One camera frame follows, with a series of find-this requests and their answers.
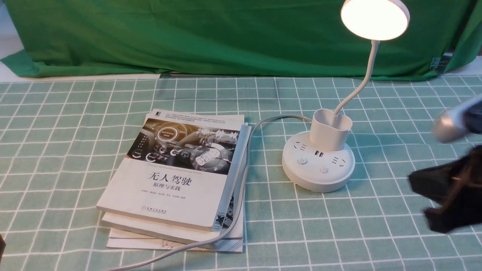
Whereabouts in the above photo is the green backdrop cloth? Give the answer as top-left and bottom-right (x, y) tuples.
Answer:
(1, 0), (482, 82)

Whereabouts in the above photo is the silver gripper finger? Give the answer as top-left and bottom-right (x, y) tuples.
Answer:
(433, 94), (482, 143)

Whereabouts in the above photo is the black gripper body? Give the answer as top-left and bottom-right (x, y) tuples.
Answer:
(408, 145), (482, 234)

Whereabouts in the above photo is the white book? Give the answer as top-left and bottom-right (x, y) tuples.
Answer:
(100, 122), (252, 245)
(102, 202), (245, 253)

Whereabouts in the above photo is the dark object at left edge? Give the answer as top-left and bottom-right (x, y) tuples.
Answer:
(0, 235), (6, 262)

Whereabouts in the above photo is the top book self-driving cover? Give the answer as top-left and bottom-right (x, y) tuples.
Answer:
(96, 109), (246, 231)

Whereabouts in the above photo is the white lamp power cable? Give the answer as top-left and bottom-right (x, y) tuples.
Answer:
(104, 115), (314, 271)

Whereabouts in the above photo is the green checkered tablecloth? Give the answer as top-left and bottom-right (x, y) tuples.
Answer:
(0, 75), (481, 271)

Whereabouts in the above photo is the bottom white book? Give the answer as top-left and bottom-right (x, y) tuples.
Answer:
(102, 202), (245, 253)

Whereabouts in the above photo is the middle white book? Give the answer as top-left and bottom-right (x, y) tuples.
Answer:
(100, 122), (252, 245)

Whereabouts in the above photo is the metal clip on backdrop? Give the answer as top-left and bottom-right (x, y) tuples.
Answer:
(430, 52), (453, 74)

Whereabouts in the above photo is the white desk lamp with sockets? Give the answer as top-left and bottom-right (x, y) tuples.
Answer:
(282, 0), (411, 193)

